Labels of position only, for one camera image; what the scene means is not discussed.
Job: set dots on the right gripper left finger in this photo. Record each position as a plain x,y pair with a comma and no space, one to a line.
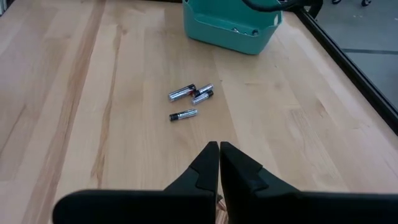
186,205

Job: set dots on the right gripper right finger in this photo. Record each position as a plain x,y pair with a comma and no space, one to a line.
264,205

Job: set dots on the silver black-ended battery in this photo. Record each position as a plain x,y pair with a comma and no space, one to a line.
183,114
204,88
202,97
182,92

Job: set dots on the green plastic bin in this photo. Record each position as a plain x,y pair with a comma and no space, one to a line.
230,18

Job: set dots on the black caster wheel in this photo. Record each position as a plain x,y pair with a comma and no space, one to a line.
336,1
366,2

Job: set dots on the black metal table frame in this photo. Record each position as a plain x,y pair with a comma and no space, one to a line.
357,76

